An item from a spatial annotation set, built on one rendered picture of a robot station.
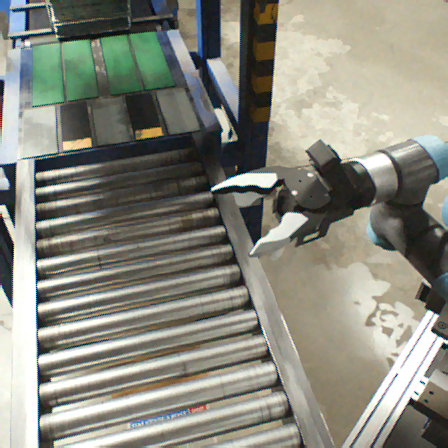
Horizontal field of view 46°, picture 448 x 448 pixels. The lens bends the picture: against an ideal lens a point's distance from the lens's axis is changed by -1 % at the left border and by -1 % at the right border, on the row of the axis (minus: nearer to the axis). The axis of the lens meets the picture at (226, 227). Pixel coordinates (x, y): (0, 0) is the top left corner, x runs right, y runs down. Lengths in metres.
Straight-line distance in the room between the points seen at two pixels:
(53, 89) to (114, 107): 0.25
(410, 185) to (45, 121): 1.20
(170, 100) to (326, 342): 1.05
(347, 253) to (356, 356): 0.51
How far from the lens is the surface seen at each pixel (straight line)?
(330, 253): 2.33
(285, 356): 1.07
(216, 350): 1.07
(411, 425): 1.73
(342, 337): 2.08
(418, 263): 0.84
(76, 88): 1.86
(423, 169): 0.81
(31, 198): 1.45
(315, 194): 0.71
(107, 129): 1.63
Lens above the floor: 1.72
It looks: 46 degrees down
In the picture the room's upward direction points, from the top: straight up
